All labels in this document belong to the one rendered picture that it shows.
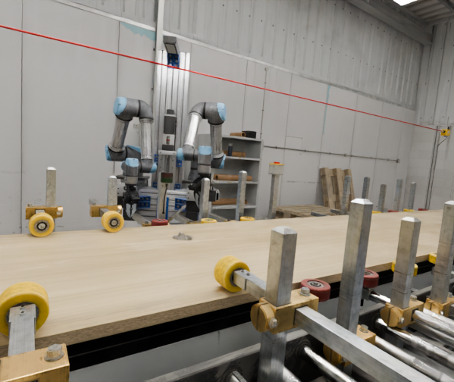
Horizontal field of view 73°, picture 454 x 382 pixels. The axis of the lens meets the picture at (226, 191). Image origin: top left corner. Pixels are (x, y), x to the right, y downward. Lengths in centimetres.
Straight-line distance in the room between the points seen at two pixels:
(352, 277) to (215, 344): 37
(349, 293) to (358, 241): 12
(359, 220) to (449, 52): 912
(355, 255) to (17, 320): 65
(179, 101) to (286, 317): 217
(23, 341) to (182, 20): 462
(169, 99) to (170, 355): 209
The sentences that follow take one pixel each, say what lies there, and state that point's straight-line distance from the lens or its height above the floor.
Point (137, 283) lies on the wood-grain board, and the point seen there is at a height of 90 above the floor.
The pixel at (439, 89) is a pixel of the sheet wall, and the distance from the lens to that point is 958.
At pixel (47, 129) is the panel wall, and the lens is 415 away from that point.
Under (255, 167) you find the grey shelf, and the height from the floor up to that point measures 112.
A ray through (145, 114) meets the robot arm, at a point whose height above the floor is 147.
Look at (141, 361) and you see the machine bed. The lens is 79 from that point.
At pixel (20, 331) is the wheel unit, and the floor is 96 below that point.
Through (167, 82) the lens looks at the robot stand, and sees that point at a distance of 263.
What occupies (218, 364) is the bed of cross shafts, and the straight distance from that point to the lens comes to 69.
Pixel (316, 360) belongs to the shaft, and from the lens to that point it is 80.
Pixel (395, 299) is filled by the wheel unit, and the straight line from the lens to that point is 101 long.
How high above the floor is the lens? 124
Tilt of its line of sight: 6 degrees down
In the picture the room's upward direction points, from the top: 4 degrees clockwise
